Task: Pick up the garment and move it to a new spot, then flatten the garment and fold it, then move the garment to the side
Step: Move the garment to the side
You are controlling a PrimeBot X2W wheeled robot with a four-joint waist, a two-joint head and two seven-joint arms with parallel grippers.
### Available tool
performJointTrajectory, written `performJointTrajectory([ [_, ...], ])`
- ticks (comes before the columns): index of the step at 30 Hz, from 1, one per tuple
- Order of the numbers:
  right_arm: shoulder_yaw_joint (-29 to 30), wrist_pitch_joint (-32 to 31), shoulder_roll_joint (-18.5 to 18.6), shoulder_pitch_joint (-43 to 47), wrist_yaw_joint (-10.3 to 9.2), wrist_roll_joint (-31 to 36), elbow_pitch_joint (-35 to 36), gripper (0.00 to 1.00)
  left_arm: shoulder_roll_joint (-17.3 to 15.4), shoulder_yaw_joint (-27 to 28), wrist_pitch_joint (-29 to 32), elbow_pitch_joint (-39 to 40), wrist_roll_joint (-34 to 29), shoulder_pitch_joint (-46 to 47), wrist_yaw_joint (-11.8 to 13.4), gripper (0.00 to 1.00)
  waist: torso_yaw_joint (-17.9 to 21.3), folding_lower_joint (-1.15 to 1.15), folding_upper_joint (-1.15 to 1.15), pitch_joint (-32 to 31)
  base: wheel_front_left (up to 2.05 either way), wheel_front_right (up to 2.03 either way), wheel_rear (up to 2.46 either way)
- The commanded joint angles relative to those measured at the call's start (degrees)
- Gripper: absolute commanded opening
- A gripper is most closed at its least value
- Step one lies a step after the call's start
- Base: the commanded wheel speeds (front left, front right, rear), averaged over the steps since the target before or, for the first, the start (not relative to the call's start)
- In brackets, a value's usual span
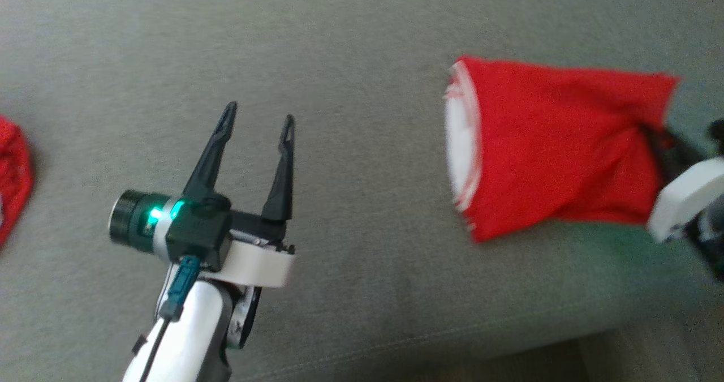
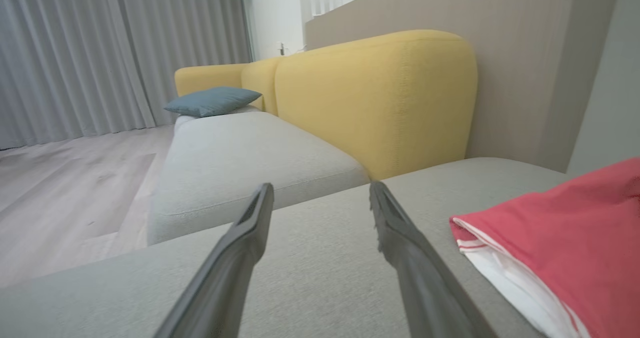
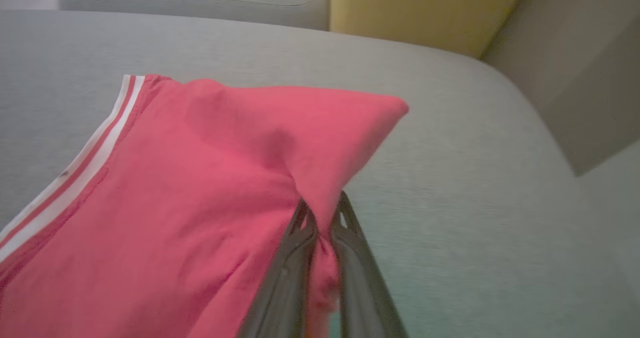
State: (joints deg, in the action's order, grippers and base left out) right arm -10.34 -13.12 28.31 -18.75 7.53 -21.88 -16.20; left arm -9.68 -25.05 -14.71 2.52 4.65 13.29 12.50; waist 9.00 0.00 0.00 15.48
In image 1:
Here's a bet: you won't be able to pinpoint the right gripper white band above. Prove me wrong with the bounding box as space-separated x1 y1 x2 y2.
644 123 724 244

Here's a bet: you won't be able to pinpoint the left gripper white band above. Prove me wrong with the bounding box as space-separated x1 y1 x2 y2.
182 101 296 289

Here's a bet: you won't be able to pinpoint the red Bulls 23 jersey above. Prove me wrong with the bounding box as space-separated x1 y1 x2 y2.
443 55 681 243

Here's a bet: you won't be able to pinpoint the red mesh basketball shorts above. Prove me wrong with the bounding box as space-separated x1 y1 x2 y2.
0 116 35 250

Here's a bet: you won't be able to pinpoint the grey sofa seat cushion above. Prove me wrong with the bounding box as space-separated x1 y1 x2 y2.
0 0 724 382

